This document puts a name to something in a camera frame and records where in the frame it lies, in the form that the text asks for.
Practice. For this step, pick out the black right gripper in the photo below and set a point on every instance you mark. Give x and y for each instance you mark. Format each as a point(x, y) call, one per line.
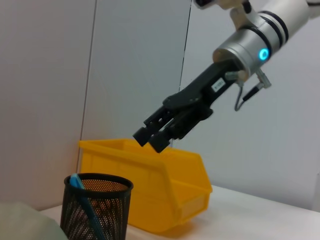
point(200, 87)

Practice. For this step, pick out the blue teal sheathed scissors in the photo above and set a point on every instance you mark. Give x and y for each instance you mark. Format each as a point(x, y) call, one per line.
point(77, 181)

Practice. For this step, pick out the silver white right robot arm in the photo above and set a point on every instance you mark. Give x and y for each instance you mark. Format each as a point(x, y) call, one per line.
point(250, 47)

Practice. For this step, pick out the black mesh pen holder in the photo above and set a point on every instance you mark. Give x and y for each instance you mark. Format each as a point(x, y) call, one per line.
point(112, 212)

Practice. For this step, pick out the translucent green fruit bowl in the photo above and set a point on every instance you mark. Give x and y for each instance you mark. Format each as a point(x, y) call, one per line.
point(25, 222)

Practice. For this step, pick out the yellow plastic bin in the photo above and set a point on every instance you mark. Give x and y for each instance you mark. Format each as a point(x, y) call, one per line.
point(150, 187)

